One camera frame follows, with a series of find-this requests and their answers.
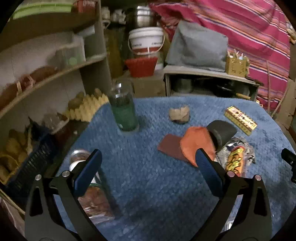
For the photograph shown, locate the silver patterned wrapper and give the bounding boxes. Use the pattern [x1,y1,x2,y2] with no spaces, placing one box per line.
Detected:
[214,137,256,177]

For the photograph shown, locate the white label spice jar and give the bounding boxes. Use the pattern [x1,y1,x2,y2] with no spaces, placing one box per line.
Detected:
[69,149,114,225]

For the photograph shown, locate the orange yellow snack wrapper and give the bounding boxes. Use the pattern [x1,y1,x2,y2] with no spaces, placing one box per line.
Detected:
[226,146,245,176]

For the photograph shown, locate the yellow rectangular box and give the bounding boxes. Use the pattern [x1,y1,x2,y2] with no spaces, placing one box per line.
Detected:
[224,106,257,136]

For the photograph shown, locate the dark blue plastic crate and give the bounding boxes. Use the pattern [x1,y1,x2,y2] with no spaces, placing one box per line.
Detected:
[6,133,58,192]

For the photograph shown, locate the black cylindrical tube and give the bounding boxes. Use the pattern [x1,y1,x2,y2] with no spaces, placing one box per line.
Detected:
[206,120,237,152]

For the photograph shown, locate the blue textured table cloth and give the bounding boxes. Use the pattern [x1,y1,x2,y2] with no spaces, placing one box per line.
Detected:
[53,96,292,241]

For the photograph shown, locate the orange cloth pouch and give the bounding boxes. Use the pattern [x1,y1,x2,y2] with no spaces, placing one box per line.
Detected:
[180,126,216,167]

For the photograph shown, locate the yellow utensil holder box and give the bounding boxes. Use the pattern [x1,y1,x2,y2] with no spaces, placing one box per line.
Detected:
[225,49,250,78]

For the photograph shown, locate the yellow egg carton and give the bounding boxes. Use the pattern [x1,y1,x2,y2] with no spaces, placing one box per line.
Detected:
[63,94,109,122]

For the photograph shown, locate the crumpled brown cardboard piece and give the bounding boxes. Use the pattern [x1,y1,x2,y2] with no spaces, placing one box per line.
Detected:
[169,105,190,124]

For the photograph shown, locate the green label glass jar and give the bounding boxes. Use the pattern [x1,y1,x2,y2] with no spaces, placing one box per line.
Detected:
[107,83,138,132]

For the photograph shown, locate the striped pink red curtain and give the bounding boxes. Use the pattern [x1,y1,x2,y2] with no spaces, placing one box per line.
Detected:
[149,0,290,110]

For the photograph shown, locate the low wooden side table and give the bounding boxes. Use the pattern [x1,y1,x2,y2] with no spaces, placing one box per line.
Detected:
[164,65,263,101]

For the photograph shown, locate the grey fabric cover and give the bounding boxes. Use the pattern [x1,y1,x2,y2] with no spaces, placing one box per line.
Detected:
[166,20,228,72]

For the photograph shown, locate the clear plastic container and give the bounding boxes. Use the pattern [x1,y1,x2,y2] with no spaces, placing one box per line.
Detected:
[55,43,86,69]

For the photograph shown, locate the wooden shelf unit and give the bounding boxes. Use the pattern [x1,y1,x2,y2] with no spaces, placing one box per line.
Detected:
[1,1,111,210]

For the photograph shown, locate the red plastic basket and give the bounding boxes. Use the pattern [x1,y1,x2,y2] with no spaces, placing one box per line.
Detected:
[125,57,158,78]

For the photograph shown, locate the white plastic bucket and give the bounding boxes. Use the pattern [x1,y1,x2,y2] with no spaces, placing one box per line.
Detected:
[128,27,165,71]

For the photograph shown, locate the stainless steel pot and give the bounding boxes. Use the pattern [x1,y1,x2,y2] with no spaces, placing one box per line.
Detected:
[125,6,158,29]

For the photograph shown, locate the green plastic tray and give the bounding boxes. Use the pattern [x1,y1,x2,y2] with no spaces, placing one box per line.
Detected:
[11,2,73,20]

